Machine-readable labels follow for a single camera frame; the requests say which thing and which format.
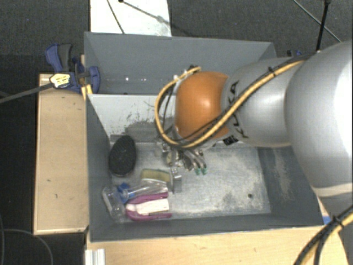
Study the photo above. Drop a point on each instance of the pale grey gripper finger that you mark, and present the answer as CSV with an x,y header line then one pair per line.
x,y
170,158
176,183

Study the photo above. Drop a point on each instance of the pink and white stapler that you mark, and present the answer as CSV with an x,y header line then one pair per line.
x,y
150,207

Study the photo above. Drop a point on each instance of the black cylinder on white bracket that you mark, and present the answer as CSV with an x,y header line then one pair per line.
x,y
230,140

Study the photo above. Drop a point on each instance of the clear plastic bottle blue cap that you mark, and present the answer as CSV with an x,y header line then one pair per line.
x,y
113,201

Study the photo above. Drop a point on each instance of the clear plastic tube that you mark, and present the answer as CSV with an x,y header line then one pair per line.
x,y
149,188

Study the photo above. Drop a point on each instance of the pale wood flat board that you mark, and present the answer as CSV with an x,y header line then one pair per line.
x,y
60,159

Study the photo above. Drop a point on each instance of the olive green sponge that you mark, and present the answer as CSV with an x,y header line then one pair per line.
x,y
155,175

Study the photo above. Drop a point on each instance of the black oval brush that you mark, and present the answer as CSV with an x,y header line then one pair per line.
x,y
122,155

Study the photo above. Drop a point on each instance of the grey metal bin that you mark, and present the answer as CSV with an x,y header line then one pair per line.
x,y
220,181

